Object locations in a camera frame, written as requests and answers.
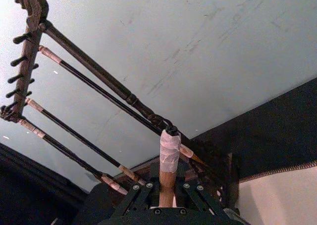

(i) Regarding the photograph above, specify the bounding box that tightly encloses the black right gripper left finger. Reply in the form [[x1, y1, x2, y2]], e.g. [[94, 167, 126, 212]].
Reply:
[[115, 160, 161, 216]]

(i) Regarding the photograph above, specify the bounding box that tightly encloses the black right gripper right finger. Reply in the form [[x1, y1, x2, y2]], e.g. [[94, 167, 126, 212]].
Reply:
[[174, 160, 224, 215]]

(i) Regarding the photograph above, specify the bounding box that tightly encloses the large wooden brush white tape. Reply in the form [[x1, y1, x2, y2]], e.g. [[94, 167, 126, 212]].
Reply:
[[158, 126, 183, 208]]

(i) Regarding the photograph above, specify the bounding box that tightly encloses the thin black calligraphy brush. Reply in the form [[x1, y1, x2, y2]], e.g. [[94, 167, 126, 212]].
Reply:
[[25, 98, 147, 185], [17, 118, 129, 195], [38, 45, 208, 166]]

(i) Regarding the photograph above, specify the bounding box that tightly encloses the white felt mat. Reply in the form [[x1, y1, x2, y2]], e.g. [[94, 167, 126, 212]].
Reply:
[[236, 162, 317, 225]]

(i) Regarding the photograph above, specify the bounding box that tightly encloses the black table cloth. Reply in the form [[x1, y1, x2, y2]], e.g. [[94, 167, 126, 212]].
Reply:
[[192, 76, 317, 186]]

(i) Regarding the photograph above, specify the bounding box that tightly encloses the dark wooden brush rack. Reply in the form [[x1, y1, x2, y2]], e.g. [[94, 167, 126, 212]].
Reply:
[[0, 0, 239, 201]]

